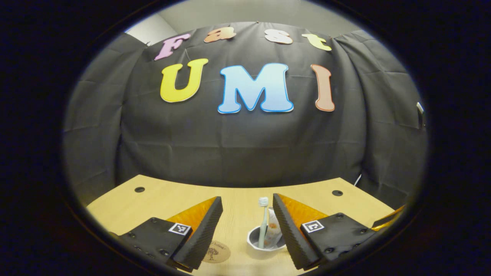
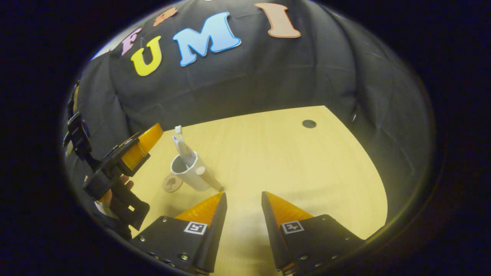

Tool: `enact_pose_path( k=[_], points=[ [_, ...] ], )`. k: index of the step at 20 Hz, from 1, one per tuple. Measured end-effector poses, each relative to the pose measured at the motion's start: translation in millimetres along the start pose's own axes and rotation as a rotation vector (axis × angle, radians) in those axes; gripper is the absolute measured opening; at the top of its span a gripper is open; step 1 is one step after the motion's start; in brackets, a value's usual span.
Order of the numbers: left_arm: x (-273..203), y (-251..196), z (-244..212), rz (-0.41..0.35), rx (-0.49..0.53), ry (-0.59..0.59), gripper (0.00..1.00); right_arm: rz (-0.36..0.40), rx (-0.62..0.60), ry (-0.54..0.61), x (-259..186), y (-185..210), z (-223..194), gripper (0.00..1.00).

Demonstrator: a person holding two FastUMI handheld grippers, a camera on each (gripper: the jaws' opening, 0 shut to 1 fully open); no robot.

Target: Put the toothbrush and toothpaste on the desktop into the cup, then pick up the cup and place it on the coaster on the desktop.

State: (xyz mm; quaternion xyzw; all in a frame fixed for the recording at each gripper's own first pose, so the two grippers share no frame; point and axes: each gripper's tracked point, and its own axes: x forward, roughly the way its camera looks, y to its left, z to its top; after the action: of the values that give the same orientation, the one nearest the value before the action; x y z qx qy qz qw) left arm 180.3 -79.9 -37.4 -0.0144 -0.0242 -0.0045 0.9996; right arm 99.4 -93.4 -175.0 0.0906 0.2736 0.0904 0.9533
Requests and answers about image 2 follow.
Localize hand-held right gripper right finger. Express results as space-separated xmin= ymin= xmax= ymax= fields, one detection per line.
xmin=261 ymin=191 xmax=365 ymax=276

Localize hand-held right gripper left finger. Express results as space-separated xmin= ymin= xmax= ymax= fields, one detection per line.
xmin=130 ymin=192 xmax=228 ymax=275

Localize white toothbrush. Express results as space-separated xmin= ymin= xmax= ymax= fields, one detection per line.
xmin=175 ymin=125 xmax=192 ymax=161

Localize white toothpaste tube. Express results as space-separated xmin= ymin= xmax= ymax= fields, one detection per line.
xmin=173 ymin=135 xmax=197 ymax=167

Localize round wooden coaster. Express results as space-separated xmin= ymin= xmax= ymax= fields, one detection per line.
xmin=162 ymin=173 xmax=183 ymax=193

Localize white cup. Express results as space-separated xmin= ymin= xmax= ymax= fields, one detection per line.
xmin=170 ymin=151 xmax=225 ymax=192

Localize wooden desktop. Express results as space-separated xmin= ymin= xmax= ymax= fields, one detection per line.
xmin=127 ymin=105 xmax=389 ymax=276

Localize black backdrop cloth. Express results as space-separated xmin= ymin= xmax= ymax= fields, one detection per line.
xmin=63 ymin=0 xmax=436 ymax=223

